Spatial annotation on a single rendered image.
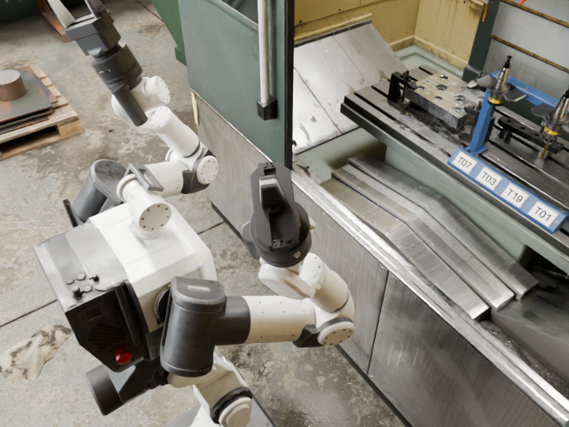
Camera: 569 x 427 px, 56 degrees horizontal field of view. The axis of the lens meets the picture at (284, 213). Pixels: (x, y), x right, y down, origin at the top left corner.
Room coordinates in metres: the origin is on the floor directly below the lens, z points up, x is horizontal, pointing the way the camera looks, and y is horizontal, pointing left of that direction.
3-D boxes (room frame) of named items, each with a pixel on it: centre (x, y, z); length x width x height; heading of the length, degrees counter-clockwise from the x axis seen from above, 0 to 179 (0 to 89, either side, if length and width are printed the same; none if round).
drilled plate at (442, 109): (1.93, -0.68, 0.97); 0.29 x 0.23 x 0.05; 35
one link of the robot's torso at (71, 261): (0.72, 0.32, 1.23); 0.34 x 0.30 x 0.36; 35
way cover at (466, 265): (1.43, -0.48, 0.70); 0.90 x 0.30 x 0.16; 35
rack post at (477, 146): (1.65, -0.73, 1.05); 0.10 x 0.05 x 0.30; 125
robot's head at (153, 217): (0.76, 0.27, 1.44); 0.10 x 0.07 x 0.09; 35
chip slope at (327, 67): (2.37, -0.31, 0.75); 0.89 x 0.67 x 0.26; 125
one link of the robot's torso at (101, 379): (0.71, 0.34, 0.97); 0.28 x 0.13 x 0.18; 125
